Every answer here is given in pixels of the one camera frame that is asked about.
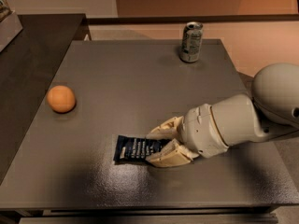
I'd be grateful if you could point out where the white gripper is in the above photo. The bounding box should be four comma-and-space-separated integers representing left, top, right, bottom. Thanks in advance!
146, 104, 228, 168

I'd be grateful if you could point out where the dark blue rxbar wrapper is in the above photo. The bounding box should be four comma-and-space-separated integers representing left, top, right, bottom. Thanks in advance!
113, 135, 168, 163

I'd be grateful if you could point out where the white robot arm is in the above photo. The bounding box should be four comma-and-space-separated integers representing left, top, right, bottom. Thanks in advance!
146, 63, 299, 167

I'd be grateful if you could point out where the silver green 7up can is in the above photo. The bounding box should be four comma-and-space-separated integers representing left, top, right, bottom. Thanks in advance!
180, 21, 203, 63

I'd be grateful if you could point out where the orange fruit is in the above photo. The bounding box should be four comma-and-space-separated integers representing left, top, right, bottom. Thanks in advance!
47, 86, 76, 113

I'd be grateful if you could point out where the grey box on side table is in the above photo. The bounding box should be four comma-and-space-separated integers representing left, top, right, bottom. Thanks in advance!
0, 0, 22, 52

